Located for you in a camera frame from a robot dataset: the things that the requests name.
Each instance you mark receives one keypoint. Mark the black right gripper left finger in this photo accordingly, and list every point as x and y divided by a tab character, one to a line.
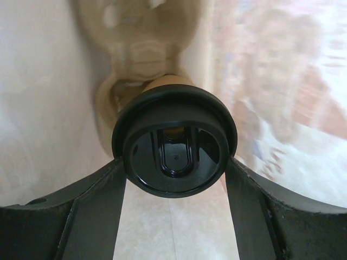
79	221

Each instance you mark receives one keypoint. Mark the cream paper takeout bag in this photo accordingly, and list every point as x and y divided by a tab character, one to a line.
279	67

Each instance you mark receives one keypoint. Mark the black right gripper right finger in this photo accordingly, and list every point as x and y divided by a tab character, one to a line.
273	222

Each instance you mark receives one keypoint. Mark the brown paper coffee cup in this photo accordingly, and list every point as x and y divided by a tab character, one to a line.
168	80

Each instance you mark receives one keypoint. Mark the cardboard carrier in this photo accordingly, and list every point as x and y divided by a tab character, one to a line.
144	40

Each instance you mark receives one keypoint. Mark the black plastic cup lid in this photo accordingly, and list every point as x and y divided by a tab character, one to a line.
174	140

